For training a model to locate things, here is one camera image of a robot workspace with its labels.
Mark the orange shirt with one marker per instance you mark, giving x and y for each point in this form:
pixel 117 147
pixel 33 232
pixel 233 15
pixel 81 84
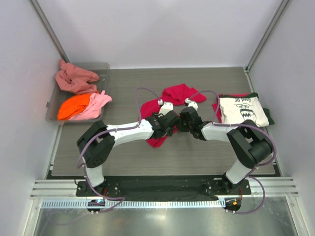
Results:
pixel 74 106

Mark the right aluminium frame post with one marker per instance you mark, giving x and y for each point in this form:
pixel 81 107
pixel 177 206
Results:
pixel 284 4

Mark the white printed folded t-shirt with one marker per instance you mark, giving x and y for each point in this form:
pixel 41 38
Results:
pixel 239 109

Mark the salmon pink shirt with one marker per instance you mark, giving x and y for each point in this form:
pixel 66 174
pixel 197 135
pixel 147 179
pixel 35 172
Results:
pixel 75 79

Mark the slotted white cable duct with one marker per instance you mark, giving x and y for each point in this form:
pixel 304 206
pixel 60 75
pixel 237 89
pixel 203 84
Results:
pixel 100 204

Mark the left aluminium frame post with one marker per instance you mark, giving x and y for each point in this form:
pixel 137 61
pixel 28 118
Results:
pixel 48 28

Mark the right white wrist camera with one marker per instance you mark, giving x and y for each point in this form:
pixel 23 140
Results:
pixel 191 104

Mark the crimson red polo shirt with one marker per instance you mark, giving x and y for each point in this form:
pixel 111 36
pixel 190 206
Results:
pixel 177 95

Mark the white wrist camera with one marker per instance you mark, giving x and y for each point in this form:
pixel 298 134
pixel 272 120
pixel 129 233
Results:
pixel 165 107
pixel 191 104

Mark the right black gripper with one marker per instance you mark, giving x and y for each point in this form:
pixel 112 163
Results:
pixel 186 116

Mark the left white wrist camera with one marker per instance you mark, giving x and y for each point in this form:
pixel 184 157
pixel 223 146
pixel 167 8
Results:
pixel 165 107

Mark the aluminium frame post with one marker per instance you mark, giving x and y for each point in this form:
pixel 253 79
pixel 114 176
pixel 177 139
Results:
pixel 48 28
pixel 284 4

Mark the dark green folded t-shirt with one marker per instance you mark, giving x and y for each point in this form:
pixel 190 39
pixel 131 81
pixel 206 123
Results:
pixel 268 114

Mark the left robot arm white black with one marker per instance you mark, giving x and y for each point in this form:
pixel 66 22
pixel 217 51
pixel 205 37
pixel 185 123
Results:
pixel 97 142

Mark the aluminium rail front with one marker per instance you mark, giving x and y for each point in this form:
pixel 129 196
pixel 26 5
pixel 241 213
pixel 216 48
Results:
pixel 66 188

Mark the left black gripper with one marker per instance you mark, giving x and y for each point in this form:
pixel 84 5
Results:
pixel 171 120

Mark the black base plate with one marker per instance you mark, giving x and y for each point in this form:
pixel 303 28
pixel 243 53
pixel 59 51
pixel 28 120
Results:
pixel 143 186

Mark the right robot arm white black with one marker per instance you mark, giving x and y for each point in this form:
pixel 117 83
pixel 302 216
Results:
pixel 251 144

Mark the light pink shirt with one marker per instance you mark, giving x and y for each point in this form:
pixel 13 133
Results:
pixel 96 102

